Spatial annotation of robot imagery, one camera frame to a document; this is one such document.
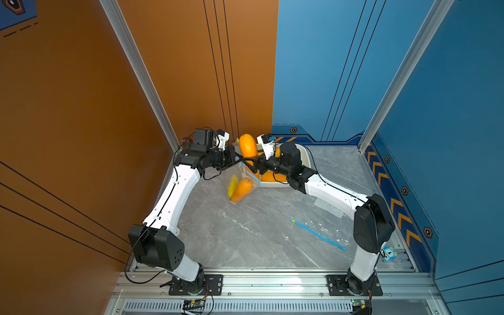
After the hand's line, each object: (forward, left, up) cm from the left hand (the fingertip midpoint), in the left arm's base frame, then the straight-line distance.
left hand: (244, 155), depth 77 cm
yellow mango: (+3, +7, -23) cm, 24 cm away
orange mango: (-5, +1, -16) cm, 17 cm away
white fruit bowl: (+17, -31, -23) cm, 43 cm away
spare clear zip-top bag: (-15, -38, -29) cm, 50 cm away
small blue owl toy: (-28, -60, -28) cm, 72 cm away
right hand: (+1, -2, -2) cm, 3 cm away
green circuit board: (-46, +18, -31) cm, 59 cm away
